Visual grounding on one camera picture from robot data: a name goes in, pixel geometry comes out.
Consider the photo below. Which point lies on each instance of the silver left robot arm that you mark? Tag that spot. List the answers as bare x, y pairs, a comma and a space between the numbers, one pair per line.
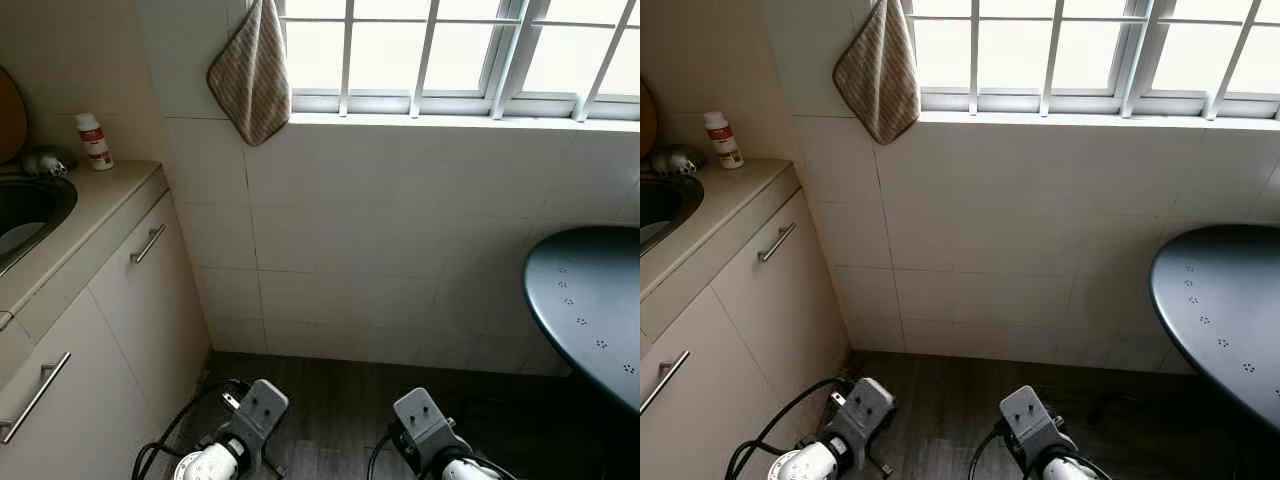
208, 462
812, 462

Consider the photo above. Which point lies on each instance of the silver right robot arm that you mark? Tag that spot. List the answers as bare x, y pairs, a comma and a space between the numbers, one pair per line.
468, 470
1070, 470

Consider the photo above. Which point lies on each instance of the beige kitchen cabinet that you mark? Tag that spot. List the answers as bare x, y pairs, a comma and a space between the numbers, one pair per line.
130, 320
760, 330

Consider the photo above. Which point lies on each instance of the steel kitchen sink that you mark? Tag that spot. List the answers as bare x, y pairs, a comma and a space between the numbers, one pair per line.
665, 205
30, 210

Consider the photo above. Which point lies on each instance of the dark round table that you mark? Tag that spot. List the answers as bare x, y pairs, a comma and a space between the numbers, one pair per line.
590, 300
1225, 310

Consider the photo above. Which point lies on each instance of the white bottle with red label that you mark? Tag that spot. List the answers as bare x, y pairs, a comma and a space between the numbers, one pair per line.
94, 145
723, 143

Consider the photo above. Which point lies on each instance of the chrome sink faucet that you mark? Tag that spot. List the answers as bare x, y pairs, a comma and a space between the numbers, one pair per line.
45, 163
677, 161

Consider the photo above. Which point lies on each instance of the beige striped hanging towel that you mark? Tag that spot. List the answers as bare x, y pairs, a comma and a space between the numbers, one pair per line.
880, 80
252, 80

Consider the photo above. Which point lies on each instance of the brown wooden board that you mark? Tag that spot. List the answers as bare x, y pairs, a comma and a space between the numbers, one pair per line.
10, 115
646, 120

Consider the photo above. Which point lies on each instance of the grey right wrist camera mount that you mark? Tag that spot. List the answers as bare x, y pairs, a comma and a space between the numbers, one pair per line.
425, 420
1030, 420

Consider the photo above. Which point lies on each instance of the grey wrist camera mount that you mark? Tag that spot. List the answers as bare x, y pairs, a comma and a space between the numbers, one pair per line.
1030, 420
260, 405
425, 420
868, 405

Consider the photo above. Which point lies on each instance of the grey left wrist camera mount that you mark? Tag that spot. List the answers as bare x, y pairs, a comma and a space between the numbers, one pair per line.
868, 405
260, 405

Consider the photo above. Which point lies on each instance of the white barred window frame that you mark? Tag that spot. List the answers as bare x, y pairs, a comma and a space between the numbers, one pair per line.
500, 100
1130, 98

